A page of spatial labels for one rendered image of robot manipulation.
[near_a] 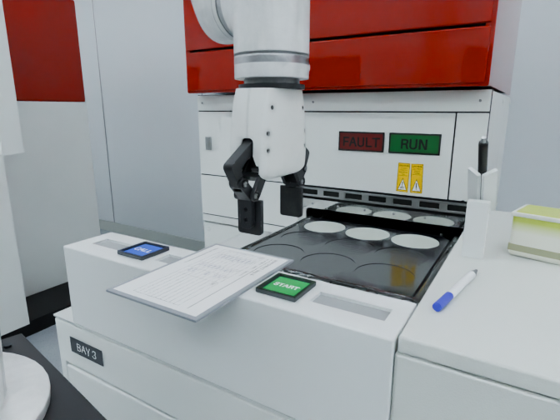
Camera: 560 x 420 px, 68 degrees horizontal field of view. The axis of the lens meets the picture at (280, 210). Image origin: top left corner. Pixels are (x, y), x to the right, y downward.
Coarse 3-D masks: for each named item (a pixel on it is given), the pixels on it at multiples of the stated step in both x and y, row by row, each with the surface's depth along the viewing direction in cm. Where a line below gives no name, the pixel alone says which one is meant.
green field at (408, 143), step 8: (392, 136) 98; (400, 136) 97; (408, 136) 96; (416, 136) 95; (424, 136) 94; (432, 136) 93; (392, 144) 98; (400, 144) 97; (408, 144) 96; (416, 144) 95; (424, 144) 95; (432, 144) 94; (424, 152) 95; (432, 152) 94
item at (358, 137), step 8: (344, 136) 104; (352, 136) 103; (360, 136) 102; (368, 136) 101; (376, 136) 100; (344, 144) 105; (352, 144) 103; (360, 144) 102; (368, 144) 101; (376, 144) 100
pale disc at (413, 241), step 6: (402, 234) 94; (408, 234) 94; (414, 234) 94; (396, 240) 90; (402, 240) 90; (408, 240) 90; (414, 240) 90; (420, 240) 90; (426, 240) 90; (432, 240) 90; (408, 246) 86; (414, 246) 86; (420, 246) 86; (426, 246) 86; (432, 246) 86
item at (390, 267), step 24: (288, 240) 90; (312, 240) 90; (336, 240) 90; (360, 240) 90; (384, 240) 90; (312, 264) 76; (336, 264) 76; (360, 264) 76; (384, 264) 76; (408, 264) 76; (432, 264) 76; (384, 288) 66; (408, 288) 66
